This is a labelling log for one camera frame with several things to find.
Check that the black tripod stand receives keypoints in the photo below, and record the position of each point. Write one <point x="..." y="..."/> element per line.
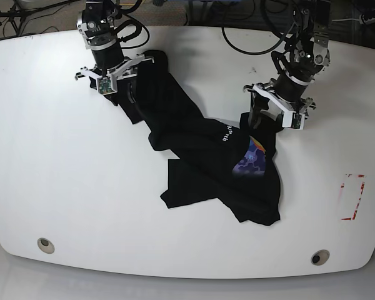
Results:
<point x="17" y="15"/>

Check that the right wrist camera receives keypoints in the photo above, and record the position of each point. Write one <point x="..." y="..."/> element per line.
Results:
<point x="105" y="86"/>

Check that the white power strip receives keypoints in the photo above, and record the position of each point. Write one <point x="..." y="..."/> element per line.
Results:
<point x="367" y="18"/>

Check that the table cable grommet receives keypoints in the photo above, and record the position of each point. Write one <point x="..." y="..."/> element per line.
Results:
<point x="45" y="245"/>
<point x="320" y="257"/>

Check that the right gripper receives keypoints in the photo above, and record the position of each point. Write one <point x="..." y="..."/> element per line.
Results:
<point x="110" y="62"/>

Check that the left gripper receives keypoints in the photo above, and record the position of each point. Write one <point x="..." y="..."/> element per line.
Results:
<point x="285" y="93"/>

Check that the left table cable grommet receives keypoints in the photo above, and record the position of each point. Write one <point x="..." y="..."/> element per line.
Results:
<point x="45" y="245"/>

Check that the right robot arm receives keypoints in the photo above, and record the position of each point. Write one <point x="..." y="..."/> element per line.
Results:
<point x="104" y="27"/>

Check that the black graphic T-shirt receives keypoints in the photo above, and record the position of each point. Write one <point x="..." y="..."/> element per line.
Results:
<point x="213" y="160"/>

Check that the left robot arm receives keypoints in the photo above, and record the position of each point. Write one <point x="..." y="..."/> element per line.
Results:
<point x="305" y="54"/>

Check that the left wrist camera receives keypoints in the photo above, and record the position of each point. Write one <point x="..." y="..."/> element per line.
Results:
<point x="293" y="120"/>

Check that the red tape rectangle marking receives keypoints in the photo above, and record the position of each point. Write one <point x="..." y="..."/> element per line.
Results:
<point x="350" y="195"/>

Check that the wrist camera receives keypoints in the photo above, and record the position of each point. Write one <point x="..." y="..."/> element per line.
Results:
<point x="293" y="120"/>
<point x="105" y="86"/>

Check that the right table cable grommet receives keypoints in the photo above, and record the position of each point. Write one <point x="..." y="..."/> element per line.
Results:
<point x="320" y="257"/>

